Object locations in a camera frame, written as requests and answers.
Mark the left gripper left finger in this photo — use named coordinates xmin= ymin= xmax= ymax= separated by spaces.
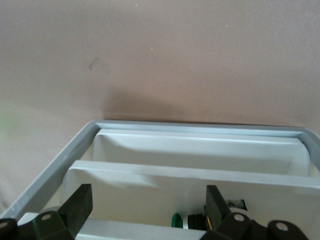
xmin=0 ymin=184 xmax=94 ymax=240

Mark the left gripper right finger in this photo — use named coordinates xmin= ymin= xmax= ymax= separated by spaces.
xmin=199 ymin=185 xmax=308 ymax=240

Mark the green mushroom push button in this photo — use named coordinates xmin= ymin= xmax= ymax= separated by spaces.
xmin=171 ymin=198 xmax=248 ymax=231

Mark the white plastic drawer cabinet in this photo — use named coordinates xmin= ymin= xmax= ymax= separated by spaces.
xmin=0 ymin=119 xmax=320 ymax=226

